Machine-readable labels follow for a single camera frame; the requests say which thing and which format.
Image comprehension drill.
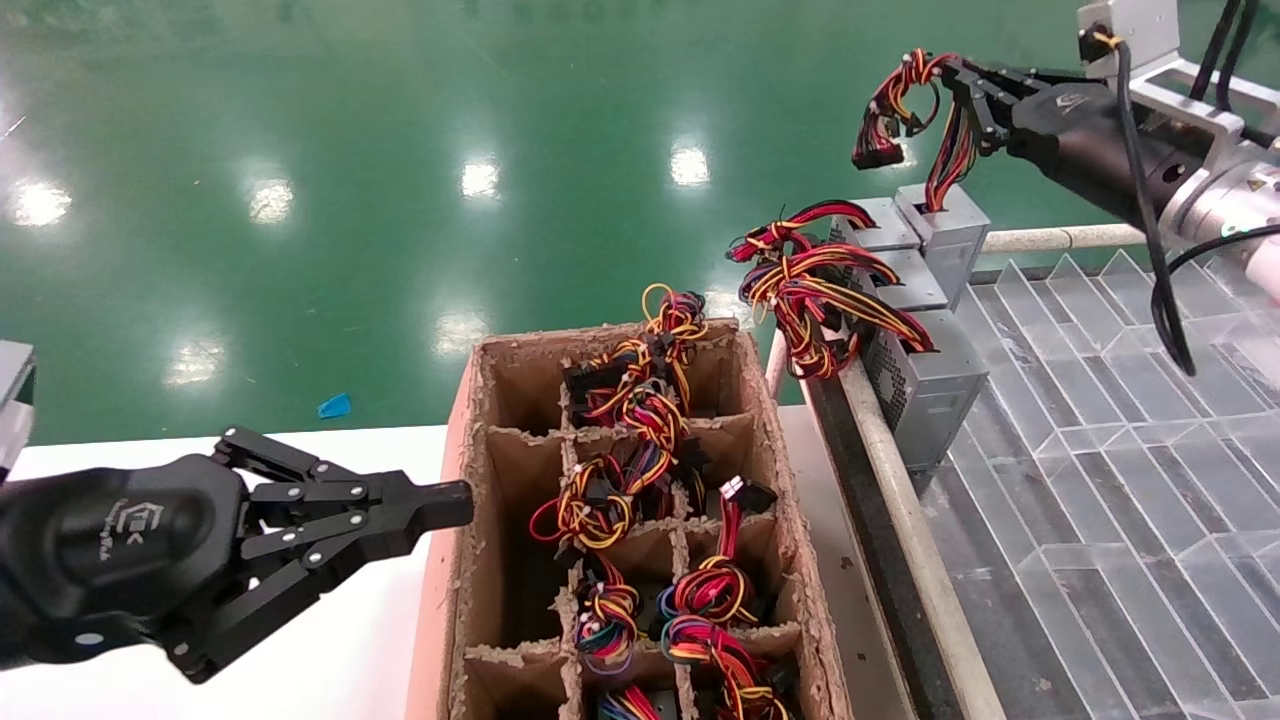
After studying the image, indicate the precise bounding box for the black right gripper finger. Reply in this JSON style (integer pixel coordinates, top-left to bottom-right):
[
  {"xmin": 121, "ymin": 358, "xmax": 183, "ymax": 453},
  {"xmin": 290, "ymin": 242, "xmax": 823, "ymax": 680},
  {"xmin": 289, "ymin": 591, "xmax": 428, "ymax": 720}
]
[
  {"xmin": 955, "ymin": 85, "xmax": 1014, "ymax": 156},
  {"xmin": 940, "ymin": 55, "xmax": 1051, "ymax": 98}
]

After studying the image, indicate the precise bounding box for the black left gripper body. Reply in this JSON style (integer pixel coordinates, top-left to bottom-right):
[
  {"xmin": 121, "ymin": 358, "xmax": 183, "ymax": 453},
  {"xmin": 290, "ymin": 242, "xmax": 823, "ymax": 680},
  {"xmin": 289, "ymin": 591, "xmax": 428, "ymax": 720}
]
[{"xmin": 0, "ymin": 455, "xmax": 263, "ymax": 669}]

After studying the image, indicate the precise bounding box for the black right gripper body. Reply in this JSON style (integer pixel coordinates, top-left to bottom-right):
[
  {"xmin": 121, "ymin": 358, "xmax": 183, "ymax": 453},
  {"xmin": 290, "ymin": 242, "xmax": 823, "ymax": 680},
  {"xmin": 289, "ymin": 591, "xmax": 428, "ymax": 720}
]
[{"xmin": 1008, "ymin": 75, "xmax": 1201, "ymax": 226}]

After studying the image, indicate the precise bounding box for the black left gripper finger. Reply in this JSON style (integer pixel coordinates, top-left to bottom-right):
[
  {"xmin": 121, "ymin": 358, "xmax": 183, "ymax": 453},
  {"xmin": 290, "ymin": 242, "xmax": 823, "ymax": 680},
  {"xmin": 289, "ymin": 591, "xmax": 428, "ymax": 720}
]
[
  {"xmin": 212, "ymin": 427, "xmax": 474, "ymax": 526},
  {"xmin": 165, "ymin": 503, "xmax": 474, "ymax": 686}
]

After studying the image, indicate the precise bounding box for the grey power supply with cables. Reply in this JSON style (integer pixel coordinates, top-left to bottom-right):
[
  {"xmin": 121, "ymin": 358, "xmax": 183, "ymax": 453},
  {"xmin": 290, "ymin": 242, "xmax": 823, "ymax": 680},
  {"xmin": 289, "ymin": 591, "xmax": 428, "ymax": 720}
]
[
  {"xmin": 598, "ymin": 685, "xmax": 663, "ymax": 720},
  {"xmin": 638, "ymin": 283, "xmax": 709, "ymax": 401},
  {"xmin": 572, "ymin": 555, "xmax": 643, "ymax": 673},
  {"xmin": 725, "ymin": 198, "xmax": 921, "ymax": 263},
  {"xmin": 852, "ymin": 48, "xmax": 991, "ymax": 313},
  {"xmin": 562, "ymin": 340, "xmax": 696, "ymax": 456},
  {"xmin": 528, "ymin": 440, "xmax": 706, "ymax": 553},
  {"xmin": 738, "ymin": 245, "xmax": 946, "ymax": 316},
  {"xmin": 658, "ymin": 476, "xmax": 779, "ymax": 629},
  {"xmin": 658, "ymin": 615, "xmax": 796, "ymax": 720},
  {"xmin": 775, "ymin": 275, "xmax": 991, "ymax": 473}
]

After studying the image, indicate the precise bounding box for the brown divided cardboard box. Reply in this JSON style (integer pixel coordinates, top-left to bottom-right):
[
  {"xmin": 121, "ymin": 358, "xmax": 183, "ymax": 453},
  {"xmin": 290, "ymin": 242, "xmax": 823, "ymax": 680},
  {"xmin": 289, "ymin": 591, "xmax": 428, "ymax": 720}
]
[{"xmin": 405, "ymin": 318, "xmax": 856, "ymax": 720}]

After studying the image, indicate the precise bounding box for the clear acrylic divider tray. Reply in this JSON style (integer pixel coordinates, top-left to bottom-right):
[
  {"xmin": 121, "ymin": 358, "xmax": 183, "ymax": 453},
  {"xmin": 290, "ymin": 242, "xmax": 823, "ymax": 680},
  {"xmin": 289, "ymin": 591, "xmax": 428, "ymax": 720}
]
[{"xmin": 915, "ymin": 250, "xmax": 1280, "ymax": 720}]

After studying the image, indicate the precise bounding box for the black rack edge strip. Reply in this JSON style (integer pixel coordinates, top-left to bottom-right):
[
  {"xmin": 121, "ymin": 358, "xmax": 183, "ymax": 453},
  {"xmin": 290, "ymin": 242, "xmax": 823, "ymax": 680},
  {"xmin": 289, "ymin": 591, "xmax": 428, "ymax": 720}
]
[{"xmin": 803, "ymin": 375, "xmax": 956, "ymax": 720}]

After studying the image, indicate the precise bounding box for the tan ledge board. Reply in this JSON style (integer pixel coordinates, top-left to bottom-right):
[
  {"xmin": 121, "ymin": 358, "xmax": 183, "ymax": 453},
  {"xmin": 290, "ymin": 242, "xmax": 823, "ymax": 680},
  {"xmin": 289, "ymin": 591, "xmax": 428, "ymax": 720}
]
[{"xmin": 780, "ymin": 405, "xmax": 901, "ymax": 720}]

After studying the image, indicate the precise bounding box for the black camera cable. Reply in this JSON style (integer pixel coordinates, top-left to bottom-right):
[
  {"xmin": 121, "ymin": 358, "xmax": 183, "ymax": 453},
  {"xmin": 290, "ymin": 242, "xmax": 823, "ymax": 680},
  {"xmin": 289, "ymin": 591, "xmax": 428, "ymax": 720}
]
[{"xmin": 1088, "ymin": 28, "xmax": 1198, "ymax": 377}]

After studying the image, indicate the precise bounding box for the silver camera mount bracket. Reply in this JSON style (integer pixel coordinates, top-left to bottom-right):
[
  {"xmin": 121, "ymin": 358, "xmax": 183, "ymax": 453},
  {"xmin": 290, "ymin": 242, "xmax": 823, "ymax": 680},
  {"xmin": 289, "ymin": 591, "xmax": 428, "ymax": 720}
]
[{"xmin": 1130, "ymin": 58, "xmax": 1280, "ymax": 151}]

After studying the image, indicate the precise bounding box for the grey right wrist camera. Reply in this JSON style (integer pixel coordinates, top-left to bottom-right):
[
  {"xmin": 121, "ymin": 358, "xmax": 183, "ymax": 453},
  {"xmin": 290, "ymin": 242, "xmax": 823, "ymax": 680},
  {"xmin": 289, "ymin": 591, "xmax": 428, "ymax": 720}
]
[{"xmin": 1078, "ymin": 0, "xmax": 1181, "ymax": 63}]

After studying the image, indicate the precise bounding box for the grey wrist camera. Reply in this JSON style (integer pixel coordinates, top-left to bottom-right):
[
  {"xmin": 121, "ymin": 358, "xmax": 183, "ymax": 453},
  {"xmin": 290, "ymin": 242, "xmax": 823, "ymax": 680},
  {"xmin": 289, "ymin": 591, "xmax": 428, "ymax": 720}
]
[
  {"xmin": 0, "ymin": 340, "xmax": 37, "ymax": 479},
  {"xmin": 1078, "ymin": 0, "xmax": 1181, "ymax": 63}
]

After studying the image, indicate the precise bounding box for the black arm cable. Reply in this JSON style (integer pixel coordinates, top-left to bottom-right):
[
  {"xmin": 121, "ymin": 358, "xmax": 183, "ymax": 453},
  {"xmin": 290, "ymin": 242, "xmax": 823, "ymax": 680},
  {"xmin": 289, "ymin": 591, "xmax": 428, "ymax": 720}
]
[
  {"xmin": 1165, "ymin": 225, "xmax": 1280, "ymax": 276},
  {"xmin": 1215, "ymin": 0, "xmax": 1263, "ymax": 111},
  {"xmin": 1192, "ymin": 0, "xmax": 1238, "ymax": 106}
]

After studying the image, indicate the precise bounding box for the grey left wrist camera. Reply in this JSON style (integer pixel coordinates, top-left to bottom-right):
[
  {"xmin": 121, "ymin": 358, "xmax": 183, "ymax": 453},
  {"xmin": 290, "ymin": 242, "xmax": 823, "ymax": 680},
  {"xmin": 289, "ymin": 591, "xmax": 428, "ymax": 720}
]
[{"xmin": 0, "ymin": 340, "xmax": 37, "ymax": 479}]

